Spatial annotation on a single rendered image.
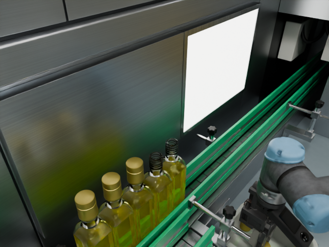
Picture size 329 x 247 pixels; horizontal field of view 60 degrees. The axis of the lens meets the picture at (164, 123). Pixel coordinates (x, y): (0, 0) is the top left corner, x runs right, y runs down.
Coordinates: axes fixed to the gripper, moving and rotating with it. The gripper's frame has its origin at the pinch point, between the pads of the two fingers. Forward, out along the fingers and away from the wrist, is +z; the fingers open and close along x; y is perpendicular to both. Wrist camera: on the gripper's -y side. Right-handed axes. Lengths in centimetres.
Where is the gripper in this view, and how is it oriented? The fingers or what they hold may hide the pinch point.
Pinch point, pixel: (263, 246)
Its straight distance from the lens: 90.6
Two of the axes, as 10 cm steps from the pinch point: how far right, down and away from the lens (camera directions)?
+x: -6.7, 4.2, -6.0
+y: -7.4, -3.9, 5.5
